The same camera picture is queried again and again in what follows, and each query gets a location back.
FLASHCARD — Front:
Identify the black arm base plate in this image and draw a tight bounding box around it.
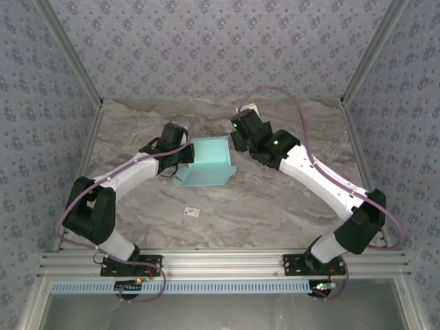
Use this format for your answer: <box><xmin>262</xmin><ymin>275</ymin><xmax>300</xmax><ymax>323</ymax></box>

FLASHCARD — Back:
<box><xmin>100</xmin><ymin>253</ymin><xmax>164</xmax><ymax>278</ymax></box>
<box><xmin>282</xmin><ymin>253</ymin><xmax>346</xmax><ymax>277</ymax></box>

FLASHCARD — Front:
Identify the aluminium frame leg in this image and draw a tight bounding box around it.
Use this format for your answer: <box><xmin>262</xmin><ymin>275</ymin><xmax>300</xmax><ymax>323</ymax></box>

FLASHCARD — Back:
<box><xmin>390</xmin><ymin>278</ymin><xmax>426</xmax><ymax>330</ymax></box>
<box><xmin>16</xmin><ymin>278</ymin><xmax>53</xmax><ymax>330</ymax></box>

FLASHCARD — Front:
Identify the teal paper box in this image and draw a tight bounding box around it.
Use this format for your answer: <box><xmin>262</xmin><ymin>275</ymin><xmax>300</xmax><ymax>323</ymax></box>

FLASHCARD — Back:
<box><xmin>173</xmin><ymin>135</ymin><xmax>239</xmax><ymax>188</ymax></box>

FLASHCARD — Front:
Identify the small controller board with LED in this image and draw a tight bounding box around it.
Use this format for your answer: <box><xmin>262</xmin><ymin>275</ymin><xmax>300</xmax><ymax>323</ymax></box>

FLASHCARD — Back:
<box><xmin>310</xmin><ymin>280</ymin><xmax>337</xmax><ymax>297</ymax></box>
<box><xmin>114</xmin><ymin>279</ymin><xmax>144</xmax><ymax>292</ymax></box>

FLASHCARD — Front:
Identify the aluminium mounting rail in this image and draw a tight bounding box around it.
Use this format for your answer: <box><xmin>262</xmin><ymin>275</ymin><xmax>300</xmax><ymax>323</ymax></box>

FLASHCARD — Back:
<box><xmin>36</xmin><ymin>250</ymin><xmax>412</xmax><ymax>280</ymax></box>

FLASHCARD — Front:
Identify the slotted grey cable duct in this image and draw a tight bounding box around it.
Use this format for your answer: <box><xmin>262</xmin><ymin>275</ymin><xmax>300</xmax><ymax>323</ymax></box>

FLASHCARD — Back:
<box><xmin>50</xmin><ymin>278</ymin><xmax>393</xmax><ymax>296</ymax></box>

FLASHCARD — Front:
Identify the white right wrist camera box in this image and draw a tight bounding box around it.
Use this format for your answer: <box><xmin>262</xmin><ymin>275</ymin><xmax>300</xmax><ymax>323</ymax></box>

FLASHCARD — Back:
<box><xmin>235</xmin><ymin>102</ymin><xmax>260</xmax><ymax>115</ymax></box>

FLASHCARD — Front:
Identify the aluminium side rail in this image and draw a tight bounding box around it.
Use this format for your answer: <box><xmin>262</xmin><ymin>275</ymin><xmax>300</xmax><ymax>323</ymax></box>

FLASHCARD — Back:
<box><xmin>53</xmin><ymin>101</ymin><xmax>106</xmax><ymax>254</ymax></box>
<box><xmin>340</xmin><ymin>99</ymin><xmax>395</xmax><ymax>252</ymax></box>

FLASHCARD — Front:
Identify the steel sheet panel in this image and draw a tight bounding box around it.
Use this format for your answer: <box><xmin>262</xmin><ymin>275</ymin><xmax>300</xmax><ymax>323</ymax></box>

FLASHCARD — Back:
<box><xmin>43</xmin><ymin>294</ymin><xmax>408</xmax><ymax>330</ymax></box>

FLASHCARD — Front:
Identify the aluminium frame post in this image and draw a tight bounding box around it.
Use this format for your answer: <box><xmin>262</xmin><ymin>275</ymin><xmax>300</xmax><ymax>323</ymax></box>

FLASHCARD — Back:
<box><xmin>36</xmin><ymin>0</ymin><xmax>105</xmax><ymax>108</ymax></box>
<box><xmin>339</xmin><ymin>0</ymin><xmax>412</xmax><ymax>108</ymax></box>

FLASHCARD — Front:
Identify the purple cable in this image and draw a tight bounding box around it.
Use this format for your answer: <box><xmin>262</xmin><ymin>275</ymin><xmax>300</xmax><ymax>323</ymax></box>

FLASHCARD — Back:
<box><xmin>239</xmin><ymin>85</ymin><xmax>405</xmax><ymax>302</ymax></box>
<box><xmin>53</xmin><ymin>126</ymin><xmax>193</xmax><ymax>305</ymax></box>

